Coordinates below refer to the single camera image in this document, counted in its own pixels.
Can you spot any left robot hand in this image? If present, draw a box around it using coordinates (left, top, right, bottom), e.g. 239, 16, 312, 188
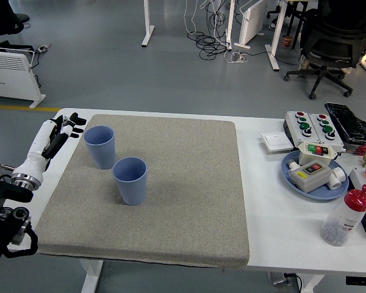
13, 112, 88, 184

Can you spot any blue ribbed plastic cup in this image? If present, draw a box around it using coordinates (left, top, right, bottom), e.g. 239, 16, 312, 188
83, 125, 116, 170
112, 157, 148, 206

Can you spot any white table leg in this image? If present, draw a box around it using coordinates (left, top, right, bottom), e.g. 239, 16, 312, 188
301, 273, 326, 293
79, 259, 104, 293

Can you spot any grey-brown foam mat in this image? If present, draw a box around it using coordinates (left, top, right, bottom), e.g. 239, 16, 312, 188
35, 114, 251, 269

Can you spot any white four-button control box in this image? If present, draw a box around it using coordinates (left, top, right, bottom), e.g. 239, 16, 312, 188
285, 110, 320, 147
307, 113, 345, 152

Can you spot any grey table motor box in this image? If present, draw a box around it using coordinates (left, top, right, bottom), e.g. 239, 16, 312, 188
267, 271, 293, 286

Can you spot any blue round plate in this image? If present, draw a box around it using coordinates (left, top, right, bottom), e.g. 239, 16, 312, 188
281, 150, 350, 201

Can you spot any white PVC pipe fitting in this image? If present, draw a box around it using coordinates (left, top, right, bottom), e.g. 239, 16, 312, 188
328, 166, 347, 190

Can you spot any black plastic-wrapped tray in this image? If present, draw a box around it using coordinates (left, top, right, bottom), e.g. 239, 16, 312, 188
323, 102, 366, 145

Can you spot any clear bottle with red cap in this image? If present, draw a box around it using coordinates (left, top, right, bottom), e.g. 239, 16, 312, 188
319, 184, 366, 247

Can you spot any black mesh office chair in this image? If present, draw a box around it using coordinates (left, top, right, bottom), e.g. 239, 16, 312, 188
283, 0, 366, 101

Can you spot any emergency stop button box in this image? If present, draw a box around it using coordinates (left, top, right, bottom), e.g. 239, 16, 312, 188
348, 166, 366, 244

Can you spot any white panel heater with handle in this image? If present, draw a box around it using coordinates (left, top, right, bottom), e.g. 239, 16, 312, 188
0, 47, 47, 110

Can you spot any white cable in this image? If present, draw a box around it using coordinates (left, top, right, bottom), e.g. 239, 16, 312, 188
182, 0, 208, 36

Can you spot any black cable bundle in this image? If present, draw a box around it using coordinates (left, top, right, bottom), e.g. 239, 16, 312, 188
187, 0, 232, 60

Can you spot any white wall switch plate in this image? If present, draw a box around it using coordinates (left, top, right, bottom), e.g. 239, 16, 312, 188
260, 131, 295, 153

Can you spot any white green-red push-button switch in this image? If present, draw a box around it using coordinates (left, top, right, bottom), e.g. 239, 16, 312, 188
297, 141, 339, 167

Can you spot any grey red-black push-button switch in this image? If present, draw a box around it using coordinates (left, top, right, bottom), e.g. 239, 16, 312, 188
288, 161, 332, 194

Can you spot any brass valve with red handle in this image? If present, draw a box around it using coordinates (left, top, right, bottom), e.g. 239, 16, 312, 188
355, 144, 366, 167

